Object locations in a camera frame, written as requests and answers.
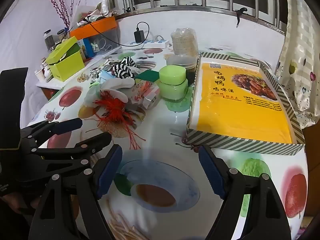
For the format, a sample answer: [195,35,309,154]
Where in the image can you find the black charger cable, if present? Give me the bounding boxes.
[85,21,150,47]

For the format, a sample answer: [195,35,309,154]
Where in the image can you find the lime green cardboard box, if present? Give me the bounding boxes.
[46,36,86,82]

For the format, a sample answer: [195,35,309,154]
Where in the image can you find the red tassel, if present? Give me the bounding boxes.
[94,90,147,151]

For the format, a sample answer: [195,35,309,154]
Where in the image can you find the wooden cabinet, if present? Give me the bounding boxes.
[301,124,320,220]

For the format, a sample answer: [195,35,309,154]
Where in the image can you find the fruit print tablecloth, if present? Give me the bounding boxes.
[25,46,309,240]

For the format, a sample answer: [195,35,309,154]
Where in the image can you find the light green plastic jar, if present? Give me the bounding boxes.
[157,65,188,101]

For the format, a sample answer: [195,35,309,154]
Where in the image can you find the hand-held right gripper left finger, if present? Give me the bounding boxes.
[29,144,123,240]

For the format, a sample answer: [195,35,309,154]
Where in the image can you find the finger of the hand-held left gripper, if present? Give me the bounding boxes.
[20,118,83,141]
[27,132,112,173]

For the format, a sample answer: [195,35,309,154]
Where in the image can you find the bagged stack of round discs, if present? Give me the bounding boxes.
[171,28,198,56]

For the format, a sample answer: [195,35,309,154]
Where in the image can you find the clear storage box orange lid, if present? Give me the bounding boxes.
[69,16,121,58]

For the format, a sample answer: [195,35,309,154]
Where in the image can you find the heart print curtain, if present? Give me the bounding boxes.
[277,0,320,127]

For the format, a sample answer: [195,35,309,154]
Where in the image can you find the pile of wrappers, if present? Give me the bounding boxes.
[76,0,120,28]

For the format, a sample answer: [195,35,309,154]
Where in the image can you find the black white striped sock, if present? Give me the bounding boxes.
[111,57,141,80]

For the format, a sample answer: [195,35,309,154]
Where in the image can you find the purple flower branches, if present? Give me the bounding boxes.
[48,0,88,28]

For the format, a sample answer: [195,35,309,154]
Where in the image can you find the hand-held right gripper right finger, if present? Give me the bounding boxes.
[199,145,292,240]

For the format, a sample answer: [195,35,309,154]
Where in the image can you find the clear snack packet red print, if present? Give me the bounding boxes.
[134,79,161,110]

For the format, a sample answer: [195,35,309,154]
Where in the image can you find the striped cardboard box yellow liner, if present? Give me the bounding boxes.
[186,52,306,155]

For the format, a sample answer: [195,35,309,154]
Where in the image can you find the dark plastic container clear lid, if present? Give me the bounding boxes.
[166,54,201,85]

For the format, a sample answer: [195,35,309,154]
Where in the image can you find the blue face mask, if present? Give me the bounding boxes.
[96,70,114,83]

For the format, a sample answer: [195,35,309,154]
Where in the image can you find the white power strip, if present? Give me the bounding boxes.
[124,39,171,49]

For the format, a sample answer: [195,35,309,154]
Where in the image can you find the black clip on railing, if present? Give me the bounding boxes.
[235,7,248,27]

